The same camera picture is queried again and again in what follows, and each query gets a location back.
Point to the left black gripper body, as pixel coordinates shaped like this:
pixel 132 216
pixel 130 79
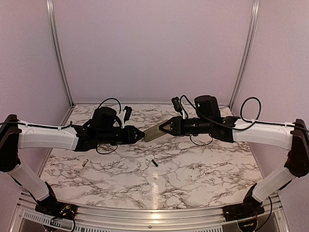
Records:
pixel 125 139

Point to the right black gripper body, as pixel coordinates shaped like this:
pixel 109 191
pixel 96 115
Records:
pixel 181 130

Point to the white remote control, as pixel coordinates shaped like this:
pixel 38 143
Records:
pixel 154 132

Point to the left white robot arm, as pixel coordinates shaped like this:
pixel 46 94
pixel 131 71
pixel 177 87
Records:
pixel 106 127

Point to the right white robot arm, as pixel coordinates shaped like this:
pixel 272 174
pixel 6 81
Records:
pixel 293 137

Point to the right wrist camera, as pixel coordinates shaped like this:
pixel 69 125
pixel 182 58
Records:
pixel 178 107

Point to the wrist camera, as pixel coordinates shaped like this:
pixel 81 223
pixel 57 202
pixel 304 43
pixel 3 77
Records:
pixel 125 115
pixel 178 107

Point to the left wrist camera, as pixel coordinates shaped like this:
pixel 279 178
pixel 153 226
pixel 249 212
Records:
pixel 125 115

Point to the front aluminium rail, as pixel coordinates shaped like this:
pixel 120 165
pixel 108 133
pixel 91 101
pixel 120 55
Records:
pixel 106 219

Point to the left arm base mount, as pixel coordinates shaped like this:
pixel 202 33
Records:
pixel 58 209

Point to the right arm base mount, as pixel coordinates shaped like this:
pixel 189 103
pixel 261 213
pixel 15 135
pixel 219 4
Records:
pixel 241 211

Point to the right aluminium frame post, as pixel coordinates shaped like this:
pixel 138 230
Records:
pixel 246 53

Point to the aluminium frame post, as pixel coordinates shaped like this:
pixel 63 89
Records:
pixel 57 49
pixel 246 53

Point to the left aluminium frame post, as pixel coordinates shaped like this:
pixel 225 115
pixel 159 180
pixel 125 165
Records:
pixel 57 49

